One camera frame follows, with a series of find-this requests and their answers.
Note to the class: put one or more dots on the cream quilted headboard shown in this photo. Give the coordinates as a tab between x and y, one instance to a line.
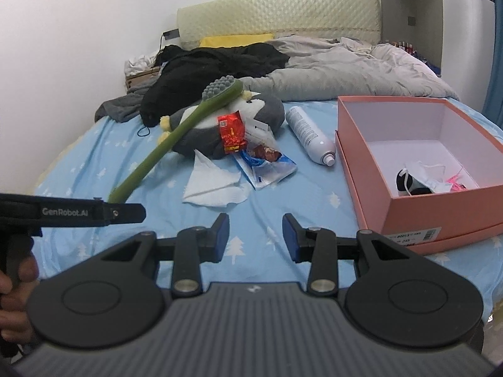
275	13

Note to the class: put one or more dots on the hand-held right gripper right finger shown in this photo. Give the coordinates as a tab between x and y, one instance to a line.
290	239

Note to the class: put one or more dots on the row of small bottles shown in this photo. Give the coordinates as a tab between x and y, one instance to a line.
404	46

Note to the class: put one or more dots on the pink feather toy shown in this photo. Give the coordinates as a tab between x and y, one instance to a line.
452	182

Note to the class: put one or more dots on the dark grey cloth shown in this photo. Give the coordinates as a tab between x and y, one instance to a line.
118	108

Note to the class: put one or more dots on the black wall adapter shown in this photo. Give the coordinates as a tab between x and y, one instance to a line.
172	34

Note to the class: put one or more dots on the white spray bottle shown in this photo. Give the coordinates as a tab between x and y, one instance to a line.
306	129

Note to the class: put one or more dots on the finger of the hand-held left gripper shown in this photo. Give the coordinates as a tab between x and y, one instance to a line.
125	213

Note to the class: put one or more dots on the blue tree-print bed sheet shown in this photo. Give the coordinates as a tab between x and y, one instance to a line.
255	235

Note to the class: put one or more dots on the black cloth bundle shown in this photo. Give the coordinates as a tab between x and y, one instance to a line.
171	53

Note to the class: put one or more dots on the grey duvet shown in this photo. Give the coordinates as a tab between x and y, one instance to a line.
334	70

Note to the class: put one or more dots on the blue tray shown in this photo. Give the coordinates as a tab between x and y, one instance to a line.
432	67

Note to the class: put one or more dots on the pink cardboard box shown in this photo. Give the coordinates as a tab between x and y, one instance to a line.
432	212

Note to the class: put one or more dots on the grey penguin plush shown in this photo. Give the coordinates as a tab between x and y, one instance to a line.
267	114

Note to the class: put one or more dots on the grey wall switch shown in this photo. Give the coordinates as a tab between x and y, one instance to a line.
412	20

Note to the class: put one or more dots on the small panda plush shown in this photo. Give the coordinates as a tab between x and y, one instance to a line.
402	180

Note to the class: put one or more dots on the white tissue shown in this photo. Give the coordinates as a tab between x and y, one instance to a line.
208	188

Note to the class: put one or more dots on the white crumpled cloth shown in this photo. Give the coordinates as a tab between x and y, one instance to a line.
137	63

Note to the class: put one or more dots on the yellow pillow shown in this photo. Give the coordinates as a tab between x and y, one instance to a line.
228	41

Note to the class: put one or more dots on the blue curtain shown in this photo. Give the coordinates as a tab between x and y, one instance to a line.
496	86

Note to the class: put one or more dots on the red snack packet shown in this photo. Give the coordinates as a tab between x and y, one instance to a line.
232	131

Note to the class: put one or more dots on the brown cardboard box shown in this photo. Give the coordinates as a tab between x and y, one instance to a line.
135	81

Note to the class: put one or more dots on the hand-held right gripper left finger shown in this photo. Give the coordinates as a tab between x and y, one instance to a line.
222	239

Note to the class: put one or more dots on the person's left hand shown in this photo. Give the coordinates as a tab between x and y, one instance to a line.
15	310

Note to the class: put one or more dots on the black jacket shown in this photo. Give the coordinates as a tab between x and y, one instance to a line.
196	70

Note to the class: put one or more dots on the blue cartoon plastic bag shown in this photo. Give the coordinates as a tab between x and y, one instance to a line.
271	171

